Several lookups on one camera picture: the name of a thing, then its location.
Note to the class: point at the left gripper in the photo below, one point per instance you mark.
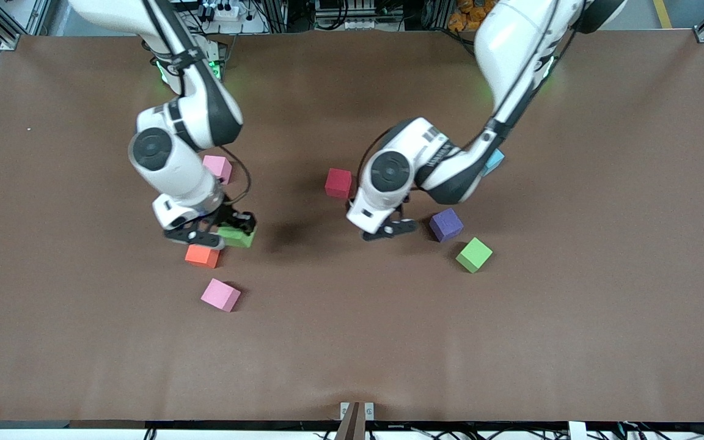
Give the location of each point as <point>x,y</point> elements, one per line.
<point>398,208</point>

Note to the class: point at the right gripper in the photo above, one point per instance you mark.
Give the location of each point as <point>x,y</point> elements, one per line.
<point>230,214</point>

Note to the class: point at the green foam cube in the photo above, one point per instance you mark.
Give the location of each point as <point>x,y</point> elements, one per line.
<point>236,239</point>
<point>473,255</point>

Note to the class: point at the orange foam cube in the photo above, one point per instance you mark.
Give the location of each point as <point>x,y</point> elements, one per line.
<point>201,256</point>

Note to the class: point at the purple foam cube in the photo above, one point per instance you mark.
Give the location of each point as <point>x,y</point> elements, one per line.
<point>446,224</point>

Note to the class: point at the red foam cube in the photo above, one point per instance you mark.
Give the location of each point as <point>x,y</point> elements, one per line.
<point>338,183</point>

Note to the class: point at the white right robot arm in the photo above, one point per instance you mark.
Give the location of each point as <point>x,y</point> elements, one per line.
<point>168,165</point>

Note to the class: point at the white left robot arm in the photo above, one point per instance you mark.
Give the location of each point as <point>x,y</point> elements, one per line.
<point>511,49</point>

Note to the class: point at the pink foam cube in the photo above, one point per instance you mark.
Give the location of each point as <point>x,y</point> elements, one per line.
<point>220,168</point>
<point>220,295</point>

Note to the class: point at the light blue foam cube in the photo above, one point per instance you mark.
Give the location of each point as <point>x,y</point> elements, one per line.
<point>495,162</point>

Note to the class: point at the white power strip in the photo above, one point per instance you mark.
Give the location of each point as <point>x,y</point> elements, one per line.
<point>227,12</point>

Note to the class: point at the grey equipment box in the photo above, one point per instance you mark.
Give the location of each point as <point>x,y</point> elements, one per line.
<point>349,15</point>

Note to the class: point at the orange snack bag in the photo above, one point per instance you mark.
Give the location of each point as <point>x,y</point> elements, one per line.
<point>462,18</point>

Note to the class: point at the small white block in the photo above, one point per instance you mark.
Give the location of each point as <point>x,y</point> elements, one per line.
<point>577,431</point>

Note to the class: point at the small metal bracket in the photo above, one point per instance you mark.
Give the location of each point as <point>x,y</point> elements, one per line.
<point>369,410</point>

